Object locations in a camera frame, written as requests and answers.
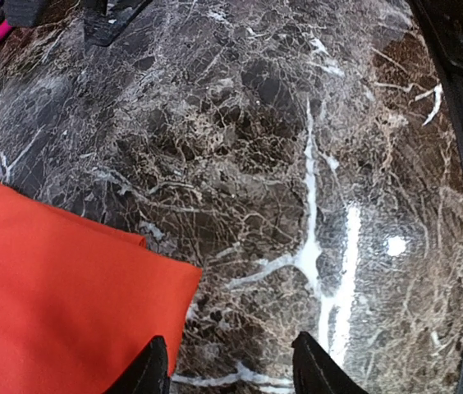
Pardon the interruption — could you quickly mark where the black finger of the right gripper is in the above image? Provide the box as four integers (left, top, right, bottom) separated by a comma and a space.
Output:
82, 0, 149, 46

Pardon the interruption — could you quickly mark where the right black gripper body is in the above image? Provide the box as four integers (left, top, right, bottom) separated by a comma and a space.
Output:
3, 0, 80, 27

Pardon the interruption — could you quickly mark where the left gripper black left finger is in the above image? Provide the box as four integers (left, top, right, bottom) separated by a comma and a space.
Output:
105, 336, 171, 394

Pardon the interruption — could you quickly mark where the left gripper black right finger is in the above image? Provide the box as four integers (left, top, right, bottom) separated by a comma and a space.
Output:
291, 332, 367, 394

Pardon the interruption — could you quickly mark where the orange garment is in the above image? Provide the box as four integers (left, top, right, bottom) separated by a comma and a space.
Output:
0, 182, 202, 393

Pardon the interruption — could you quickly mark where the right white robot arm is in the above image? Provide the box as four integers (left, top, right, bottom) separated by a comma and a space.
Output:
1, 1, 463, 83

